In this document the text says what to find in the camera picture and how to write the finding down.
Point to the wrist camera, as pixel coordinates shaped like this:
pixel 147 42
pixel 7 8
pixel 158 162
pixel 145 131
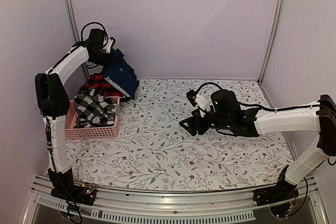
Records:
pixel 109 45
pixel 199 101

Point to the left aluminium frame post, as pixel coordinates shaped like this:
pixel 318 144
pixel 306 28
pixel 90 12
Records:
pixel 72 20

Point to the right aluminium frame post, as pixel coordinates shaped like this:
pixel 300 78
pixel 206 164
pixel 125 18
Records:
pixel 271 41

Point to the floral patterned table mat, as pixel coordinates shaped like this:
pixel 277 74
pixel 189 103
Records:
pixel 153 152

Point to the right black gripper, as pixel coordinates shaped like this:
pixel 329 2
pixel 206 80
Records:
pixel 192 121

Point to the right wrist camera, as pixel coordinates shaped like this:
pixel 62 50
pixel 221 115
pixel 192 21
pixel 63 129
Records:
pixel 199 101

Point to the front aluminium rail base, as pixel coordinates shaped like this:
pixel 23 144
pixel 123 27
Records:
pixel 123 205

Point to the red black plaid shirt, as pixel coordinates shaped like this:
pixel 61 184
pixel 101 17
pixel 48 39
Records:
pixel 98 87

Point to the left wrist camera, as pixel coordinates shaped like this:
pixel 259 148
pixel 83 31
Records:
pixel 109 45

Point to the aluminium frame post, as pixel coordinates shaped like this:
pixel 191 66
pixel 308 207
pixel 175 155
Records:
pixel 271 41
pixel 72 20

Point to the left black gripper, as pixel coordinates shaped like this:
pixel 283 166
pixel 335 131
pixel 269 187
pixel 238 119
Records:
pixel 109 62

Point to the navy blue t-shirt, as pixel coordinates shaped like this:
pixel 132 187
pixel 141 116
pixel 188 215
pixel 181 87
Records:
pixel 121 75

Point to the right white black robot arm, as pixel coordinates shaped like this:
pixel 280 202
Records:
pixel 316 119

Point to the black white checkered cloth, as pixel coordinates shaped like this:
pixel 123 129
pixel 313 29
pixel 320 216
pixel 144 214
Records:
pixel 94 113

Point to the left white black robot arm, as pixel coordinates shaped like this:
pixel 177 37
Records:
pixel 54 103

